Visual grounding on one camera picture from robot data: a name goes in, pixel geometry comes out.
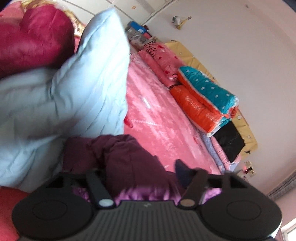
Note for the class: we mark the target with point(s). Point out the purple down jacket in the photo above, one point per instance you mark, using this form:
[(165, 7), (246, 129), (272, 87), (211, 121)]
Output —
[(129, 162)]

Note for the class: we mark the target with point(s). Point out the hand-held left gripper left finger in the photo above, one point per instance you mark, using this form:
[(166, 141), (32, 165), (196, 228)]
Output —
[(97, 185)]

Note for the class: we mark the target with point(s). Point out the red down jacket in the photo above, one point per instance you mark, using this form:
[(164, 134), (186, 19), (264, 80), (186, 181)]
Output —
[(34, 39)]

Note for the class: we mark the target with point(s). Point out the white wardrobe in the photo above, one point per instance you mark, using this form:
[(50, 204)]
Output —
[(138, 9)]

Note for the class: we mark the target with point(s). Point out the light blue down jacket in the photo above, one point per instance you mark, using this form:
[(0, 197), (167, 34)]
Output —
[(57, 104)]

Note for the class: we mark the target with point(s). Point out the folded pink grey quilt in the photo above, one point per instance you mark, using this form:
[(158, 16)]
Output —
[(215, 150)]

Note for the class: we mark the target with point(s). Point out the grey insulated pipe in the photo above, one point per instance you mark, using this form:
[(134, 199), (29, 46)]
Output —
[(284, 187)]

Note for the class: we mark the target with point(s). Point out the teal and orange quilt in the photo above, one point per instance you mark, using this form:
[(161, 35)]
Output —
[(208, 92)]

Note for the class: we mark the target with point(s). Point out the black cloth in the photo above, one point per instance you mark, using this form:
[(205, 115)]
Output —
[(231, 141)]

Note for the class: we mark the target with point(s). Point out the yellow headboard cover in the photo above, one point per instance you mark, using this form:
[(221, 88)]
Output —
[(192, 58)]

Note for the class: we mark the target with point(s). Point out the pink printed blanket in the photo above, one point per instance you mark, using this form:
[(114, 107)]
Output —
[(157, 120)]

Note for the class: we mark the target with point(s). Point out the wall ornament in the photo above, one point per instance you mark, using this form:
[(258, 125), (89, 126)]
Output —
[(180, 21)]

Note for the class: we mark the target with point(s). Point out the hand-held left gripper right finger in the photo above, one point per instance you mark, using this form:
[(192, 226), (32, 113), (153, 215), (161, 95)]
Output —
[(182, 172)]

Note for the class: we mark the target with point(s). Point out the window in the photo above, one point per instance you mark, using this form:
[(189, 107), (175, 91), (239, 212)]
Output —
[(290, 231)]

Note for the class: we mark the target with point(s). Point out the blue box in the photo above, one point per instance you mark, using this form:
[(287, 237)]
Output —
[(137, 29)]

